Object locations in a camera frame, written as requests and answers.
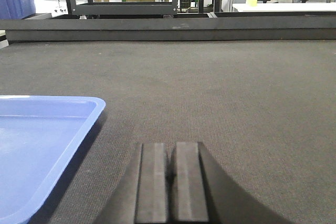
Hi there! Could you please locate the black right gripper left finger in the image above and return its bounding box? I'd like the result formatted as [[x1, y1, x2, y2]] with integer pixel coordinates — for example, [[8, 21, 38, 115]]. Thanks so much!
[[99, 143, 168, 223]]

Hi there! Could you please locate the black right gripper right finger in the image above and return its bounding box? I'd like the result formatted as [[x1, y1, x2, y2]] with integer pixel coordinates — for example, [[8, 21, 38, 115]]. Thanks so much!
[[171, 142, 289, 223]]

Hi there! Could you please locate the blue plastic tray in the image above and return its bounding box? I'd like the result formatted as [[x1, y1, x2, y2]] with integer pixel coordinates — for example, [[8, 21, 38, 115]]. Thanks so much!
[[1, 95, 106, 223]]

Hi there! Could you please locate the yellow block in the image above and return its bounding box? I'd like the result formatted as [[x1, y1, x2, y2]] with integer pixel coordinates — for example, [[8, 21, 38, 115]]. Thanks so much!
[[245, 0, 258, 7]]

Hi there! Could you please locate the white table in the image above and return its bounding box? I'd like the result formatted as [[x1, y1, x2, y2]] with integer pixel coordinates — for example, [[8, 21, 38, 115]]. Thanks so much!
[[233, 2, 335, 12]]

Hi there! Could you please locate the blue storage crate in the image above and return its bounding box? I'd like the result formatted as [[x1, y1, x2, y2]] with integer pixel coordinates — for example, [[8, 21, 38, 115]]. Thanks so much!
[[1, 0, 36, 19]]

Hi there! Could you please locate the black table edge rail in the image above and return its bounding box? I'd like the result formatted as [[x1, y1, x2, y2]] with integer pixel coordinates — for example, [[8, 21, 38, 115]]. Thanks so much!
[[1, 12, 335, 42]]

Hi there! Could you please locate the black metal frame cart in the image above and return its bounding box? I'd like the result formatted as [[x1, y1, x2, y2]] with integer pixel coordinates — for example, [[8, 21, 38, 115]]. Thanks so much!
[[66, 0, 178, 16]]

